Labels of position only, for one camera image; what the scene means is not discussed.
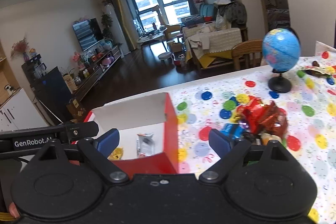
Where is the yellow gold snack packet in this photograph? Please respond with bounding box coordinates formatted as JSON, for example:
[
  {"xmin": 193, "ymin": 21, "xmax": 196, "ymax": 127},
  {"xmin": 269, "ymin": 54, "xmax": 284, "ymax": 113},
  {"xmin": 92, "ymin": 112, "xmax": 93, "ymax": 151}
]
[{"xmin": 108, "ymin": 147, "xmax": 123, "ymax": 161}]

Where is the blue snack packet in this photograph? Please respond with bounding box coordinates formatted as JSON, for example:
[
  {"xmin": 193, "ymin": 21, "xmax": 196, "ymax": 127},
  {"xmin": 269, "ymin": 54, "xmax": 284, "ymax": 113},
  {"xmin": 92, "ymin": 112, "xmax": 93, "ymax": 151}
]
[{"xmin": 220, "ymin": 123, "xmax": 245, "ymax": 139}]

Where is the clear pastry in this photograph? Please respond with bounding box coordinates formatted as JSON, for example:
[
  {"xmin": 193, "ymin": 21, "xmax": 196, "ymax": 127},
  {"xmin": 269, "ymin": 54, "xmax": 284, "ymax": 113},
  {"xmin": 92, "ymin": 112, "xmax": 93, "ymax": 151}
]
[{"xmin": 261, "ymin": 132, "xmax": 282, "ymax": 145}]

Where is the large red snack bag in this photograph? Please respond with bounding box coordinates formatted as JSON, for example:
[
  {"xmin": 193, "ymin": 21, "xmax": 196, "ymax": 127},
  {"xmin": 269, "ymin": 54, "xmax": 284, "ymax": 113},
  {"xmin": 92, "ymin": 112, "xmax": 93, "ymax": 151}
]
[{"xmin": 236, "ymin": 97, "xmax": 269, "ymax": 135}]

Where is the white red snack packet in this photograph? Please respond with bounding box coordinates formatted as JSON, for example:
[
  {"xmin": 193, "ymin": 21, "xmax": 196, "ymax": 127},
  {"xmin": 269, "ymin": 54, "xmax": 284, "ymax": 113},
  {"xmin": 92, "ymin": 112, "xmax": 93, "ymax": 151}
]
[{"xmin": 137, "ymin": 134, "xmax": 155, "ymax": 158}]

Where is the dark red snack bag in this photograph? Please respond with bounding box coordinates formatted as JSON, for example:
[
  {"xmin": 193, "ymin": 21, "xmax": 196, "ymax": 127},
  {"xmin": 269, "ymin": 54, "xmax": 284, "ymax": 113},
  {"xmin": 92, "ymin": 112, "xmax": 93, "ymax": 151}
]
[{"xmin": 259, "ymin": 101, "xmax": 288, "ymax": 138}]

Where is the person left hand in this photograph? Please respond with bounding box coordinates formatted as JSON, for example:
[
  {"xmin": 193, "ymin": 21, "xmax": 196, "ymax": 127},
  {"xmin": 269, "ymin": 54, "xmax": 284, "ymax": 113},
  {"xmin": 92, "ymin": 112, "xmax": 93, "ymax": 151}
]
[{"xmin": 9, "ymin": 202, "xmax": 20, "ymax": 219}]

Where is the white cabinet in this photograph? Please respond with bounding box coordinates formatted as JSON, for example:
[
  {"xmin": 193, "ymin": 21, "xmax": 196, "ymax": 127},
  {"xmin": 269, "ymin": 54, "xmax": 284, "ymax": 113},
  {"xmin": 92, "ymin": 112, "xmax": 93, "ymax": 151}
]
[{"xmin": 1, "ymin": 89, "xmax": 47, "ymax": 131}]

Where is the brown paper bag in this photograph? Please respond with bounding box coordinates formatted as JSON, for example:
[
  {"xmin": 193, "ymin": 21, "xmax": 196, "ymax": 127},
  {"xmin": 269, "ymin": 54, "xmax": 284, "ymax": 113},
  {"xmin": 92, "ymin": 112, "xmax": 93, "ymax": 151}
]
[{"xmin": 67, "ymin": 99, "xmax": 87, "ymax": 122}]

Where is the red white cardboard box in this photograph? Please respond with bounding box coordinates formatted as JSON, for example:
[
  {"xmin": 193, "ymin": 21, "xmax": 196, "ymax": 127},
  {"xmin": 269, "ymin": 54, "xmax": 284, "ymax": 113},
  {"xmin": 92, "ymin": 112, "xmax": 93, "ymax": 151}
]
[{"xmin": 85, "ymin": 92, "xmax": 178, "ymax": 177}]

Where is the tv cabinet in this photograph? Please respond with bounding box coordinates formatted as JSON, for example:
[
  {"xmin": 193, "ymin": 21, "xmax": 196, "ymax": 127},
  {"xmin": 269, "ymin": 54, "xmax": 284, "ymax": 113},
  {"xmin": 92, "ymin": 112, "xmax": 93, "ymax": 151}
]
[{"xmin": 71, "ymin": 46, "xmax": 122, "ymax": 101}]

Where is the balloon print tablecloth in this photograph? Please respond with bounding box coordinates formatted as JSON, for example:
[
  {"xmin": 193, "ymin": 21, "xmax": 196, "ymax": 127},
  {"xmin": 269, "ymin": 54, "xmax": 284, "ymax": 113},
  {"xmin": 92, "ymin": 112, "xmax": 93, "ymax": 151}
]
[{"xmin": 169, "ymin": 42, "xmax": 335, "ymax": 223}]

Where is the wooden chair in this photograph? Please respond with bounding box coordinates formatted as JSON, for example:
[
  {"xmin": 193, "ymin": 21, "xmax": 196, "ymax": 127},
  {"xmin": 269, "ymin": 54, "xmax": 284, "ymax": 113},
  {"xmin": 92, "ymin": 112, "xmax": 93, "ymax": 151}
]
[{"xmin": 231, "ymin": 39, "xmax": 263, "ymax": 71}]

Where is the sofa with cream cover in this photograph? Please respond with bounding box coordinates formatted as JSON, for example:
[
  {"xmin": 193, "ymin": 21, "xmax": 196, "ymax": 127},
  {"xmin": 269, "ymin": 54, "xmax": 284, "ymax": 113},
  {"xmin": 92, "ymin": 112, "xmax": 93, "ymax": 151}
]
[{"xmin": 180, "ymin": 2, "xmax": 249, "ymax": 70}]

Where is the small round stool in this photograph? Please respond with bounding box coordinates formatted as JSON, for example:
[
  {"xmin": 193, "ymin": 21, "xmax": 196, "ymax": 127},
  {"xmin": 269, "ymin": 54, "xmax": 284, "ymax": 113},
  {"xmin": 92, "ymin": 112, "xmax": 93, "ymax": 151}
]
[{"xmin": 158, "ymin": 52, "xmax": 172, "ymax": 64}]

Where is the blue desk globe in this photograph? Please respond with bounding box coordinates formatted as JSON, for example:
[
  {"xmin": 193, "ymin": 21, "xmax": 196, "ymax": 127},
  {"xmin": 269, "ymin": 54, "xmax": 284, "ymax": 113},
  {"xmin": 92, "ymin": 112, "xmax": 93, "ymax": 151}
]
[{"xmin": 262, "ymin": 27, "xmax": 301, "ymax": 93}]

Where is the television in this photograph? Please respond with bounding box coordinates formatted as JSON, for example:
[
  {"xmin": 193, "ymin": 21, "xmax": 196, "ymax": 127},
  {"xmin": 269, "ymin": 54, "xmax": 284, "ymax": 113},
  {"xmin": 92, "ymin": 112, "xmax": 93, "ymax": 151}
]
[{"xmin": 72, "ymin": 18, "xmax": 104, "ymax": 51}]

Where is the wrapper near lamp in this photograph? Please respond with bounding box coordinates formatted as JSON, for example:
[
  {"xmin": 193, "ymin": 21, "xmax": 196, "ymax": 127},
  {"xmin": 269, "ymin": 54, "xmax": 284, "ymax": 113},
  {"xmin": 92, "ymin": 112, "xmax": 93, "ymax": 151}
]
[{"xmin": 299, "ymin": 61, "xmax": 335, "ymax": 78}]

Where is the round coffee table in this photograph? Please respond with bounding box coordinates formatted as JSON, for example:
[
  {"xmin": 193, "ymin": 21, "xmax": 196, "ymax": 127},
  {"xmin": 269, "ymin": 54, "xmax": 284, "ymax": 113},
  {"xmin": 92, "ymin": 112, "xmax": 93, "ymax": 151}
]
[{"xmin": 137, "ymin": 29, "xmax": 167, "ymax": 51}]

